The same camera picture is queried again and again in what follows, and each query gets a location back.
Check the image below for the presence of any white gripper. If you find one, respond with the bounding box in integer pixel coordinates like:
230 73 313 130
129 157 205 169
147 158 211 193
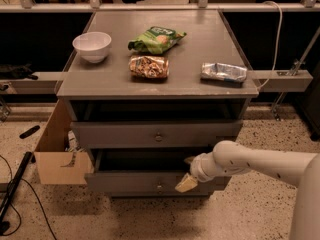
175 152 222 193

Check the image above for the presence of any grey drawer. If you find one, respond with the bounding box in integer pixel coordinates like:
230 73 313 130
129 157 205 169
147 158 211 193
85 147 230 195
108 191 214 198
71 120 243 149

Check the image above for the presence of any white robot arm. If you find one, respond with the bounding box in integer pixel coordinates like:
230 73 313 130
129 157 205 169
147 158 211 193
175 141 320 240

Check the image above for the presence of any grey top drawer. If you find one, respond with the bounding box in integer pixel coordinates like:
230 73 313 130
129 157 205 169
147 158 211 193
71 120 243 149

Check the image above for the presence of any grey bottom drawer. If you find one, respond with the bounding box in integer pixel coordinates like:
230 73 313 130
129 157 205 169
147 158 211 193
108 191 214 198

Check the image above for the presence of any grey drawer cabinet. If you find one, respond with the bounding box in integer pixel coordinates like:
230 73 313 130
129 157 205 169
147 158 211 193
55 9 260 198

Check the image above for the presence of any silver blue snack bag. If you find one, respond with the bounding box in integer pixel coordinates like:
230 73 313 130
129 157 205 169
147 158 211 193
200 63 247 83

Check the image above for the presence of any brown snack bag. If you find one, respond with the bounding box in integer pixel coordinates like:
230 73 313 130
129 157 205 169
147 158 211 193
129 55 169 79

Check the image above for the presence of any cardboard box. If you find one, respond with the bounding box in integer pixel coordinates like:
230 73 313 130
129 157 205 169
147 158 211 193
34 101 93 185

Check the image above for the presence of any green chip bag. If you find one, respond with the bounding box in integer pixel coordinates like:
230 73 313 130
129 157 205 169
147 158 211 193
128 26 186 55

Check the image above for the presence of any white bowl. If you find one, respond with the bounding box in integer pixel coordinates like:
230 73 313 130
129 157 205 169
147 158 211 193
72 32 112 63

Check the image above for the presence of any black floor pole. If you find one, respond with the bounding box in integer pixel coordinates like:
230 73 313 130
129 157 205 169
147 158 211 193
0 152 32 236

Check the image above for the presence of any small black floor object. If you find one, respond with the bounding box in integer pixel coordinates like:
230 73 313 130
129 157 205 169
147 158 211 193
19 125 40 139

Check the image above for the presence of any black object on ledge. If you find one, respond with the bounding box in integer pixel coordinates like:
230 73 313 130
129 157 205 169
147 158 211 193
0 64 38 80

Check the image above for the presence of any white cable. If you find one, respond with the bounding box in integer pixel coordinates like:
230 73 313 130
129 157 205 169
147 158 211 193
257 0 284 92

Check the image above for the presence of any metal railing frame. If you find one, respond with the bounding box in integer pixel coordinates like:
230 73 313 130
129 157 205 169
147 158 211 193
0 0 320 95

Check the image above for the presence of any black floor cable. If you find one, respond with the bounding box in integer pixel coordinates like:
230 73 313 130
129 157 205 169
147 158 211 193
0 154 58 240

